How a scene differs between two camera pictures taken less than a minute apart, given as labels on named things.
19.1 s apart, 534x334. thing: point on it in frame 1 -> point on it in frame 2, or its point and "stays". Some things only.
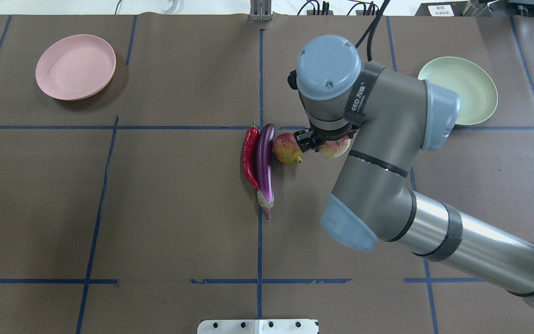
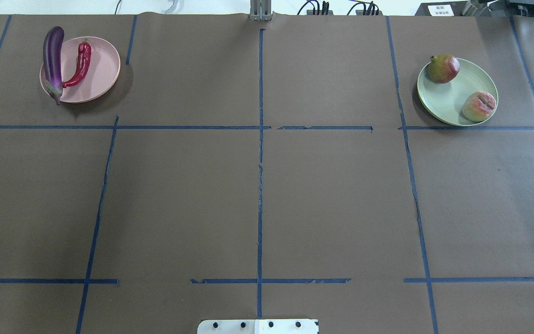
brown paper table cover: x=130 y=212 stays
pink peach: x=334 y=149 -> x=479 y=106
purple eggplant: x=265 y=169 -> x=53 y=61
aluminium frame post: x=260 y=10 stays
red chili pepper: x=251 y=146 -> x=85 y=52
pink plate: x=75 y=67 stays
